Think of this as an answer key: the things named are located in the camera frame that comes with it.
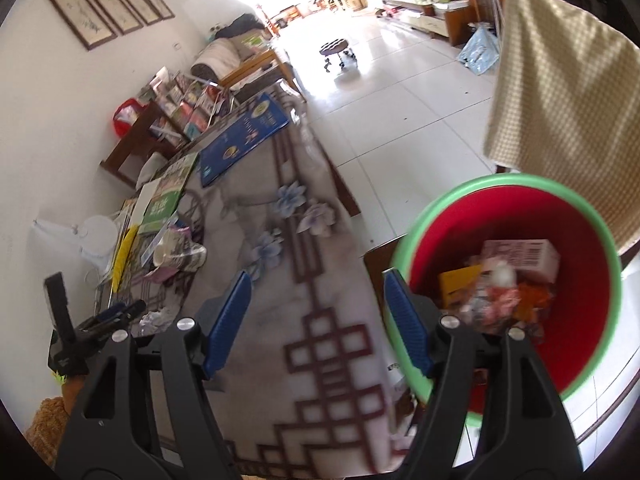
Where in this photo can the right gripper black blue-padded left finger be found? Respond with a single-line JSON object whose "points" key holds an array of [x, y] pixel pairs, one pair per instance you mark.
{"points": [[143, 412]]}

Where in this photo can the white paper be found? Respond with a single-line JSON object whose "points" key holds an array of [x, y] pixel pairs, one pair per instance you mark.
{"points": [[152, 323]]}

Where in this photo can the crushed paper cups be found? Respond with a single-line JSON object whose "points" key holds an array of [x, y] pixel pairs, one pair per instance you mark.
{"points": [[178, 250]]}

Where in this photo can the pink snack wrapper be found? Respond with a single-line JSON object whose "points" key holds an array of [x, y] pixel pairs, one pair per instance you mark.
{"points": [[491, 300]]}

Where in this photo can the orange snack bag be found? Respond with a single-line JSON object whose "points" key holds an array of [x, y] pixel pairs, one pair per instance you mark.
{"points": [[534, 297]]}

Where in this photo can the yellow chip box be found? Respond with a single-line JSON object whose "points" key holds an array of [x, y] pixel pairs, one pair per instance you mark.
{"points": [[456, 286]]}

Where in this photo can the blue white carton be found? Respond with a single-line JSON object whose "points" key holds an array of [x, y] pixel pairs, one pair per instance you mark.
{"points": [[146, 255], [535, 259]]}

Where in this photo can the brown plush toy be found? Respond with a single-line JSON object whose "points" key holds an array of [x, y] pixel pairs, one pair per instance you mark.
{"points": [[48, 425]]}

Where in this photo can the black phone holder clamp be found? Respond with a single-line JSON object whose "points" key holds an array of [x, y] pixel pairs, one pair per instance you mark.
{"points": [[72, 346]]}

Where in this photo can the yellow plastic folder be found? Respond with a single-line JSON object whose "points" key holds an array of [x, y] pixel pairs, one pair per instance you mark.
{"points": [[122, 257]]}

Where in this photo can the red bin with green rim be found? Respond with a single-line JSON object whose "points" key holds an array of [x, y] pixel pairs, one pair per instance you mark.
{"points": [[587, 294]]}

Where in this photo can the white desk lamp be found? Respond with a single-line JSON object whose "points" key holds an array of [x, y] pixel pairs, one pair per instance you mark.
{"points": [[94, 239]]}

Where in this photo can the floral grey tablecloth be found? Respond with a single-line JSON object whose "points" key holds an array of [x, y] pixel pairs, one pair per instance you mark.
{"points": [[307, 391]]}

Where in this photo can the green cover book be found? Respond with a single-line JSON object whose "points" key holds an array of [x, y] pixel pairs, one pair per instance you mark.
{"points": [[165, 200]]}

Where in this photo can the white notebook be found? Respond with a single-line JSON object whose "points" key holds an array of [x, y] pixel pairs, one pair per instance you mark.
{"points": [[144, 198]]}

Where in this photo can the dark wooden chair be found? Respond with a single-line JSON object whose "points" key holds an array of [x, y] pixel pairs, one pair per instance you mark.
{"points": [[139, 141]]}

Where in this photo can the red plastic bag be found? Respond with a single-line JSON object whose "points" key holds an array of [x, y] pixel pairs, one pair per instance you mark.
{"points": [[125, 116]]}

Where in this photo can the beige checkered cloth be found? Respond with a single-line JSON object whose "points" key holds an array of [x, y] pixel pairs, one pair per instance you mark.
{"points": [[566, 107]]}

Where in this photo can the magazine rack with books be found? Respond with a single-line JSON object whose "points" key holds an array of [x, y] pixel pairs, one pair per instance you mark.
{"points": [[190, 105]]}

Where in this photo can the blue hardcover book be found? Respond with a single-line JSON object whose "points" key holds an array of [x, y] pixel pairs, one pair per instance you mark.
{"points": [[262, 120]]}

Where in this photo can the light blue plastic bag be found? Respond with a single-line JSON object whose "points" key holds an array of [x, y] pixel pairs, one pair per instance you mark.
{"points": [[481, 52]]}

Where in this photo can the wooden sofa with cushions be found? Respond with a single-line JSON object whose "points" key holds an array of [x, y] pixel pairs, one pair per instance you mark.
{"points": [[241, 58]]}

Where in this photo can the framed picture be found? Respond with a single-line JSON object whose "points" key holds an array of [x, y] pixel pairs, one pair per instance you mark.
{"points": [[120, 15], [146, 11], [85, 21], [155, 0]]}

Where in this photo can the low tv cabinet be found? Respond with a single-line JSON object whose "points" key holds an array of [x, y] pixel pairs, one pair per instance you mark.
{"points": [[448, 19]]}

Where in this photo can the round rolling stool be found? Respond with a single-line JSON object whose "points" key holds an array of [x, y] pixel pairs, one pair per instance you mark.
{"points": [[339, 49]]}

